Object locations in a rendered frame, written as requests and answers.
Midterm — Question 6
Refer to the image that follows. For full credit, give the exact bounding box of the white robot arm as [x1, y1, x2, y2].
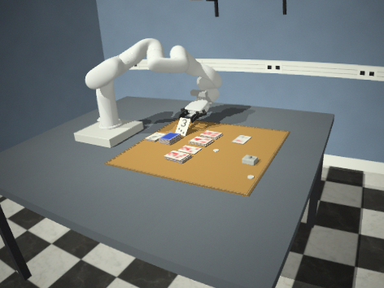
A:
[85, 38, 222, 129]

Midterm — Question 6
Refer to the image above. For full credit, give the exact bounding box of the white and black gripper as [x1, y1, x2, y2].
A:
[178, 97, 210, 123]

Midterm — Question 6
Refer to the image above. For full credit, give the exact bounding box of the blue card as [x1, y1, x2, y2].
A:
[159, 132, 180, 141]

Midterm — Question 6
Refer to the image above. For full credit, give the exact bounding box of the orange-tan rectangular mat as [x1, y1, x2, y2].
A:
[109, 121, 287, 194]

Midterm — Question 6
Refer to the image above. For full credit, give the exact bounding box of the orange square mat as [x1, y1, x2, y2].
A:
[105, 118, 290, 196]

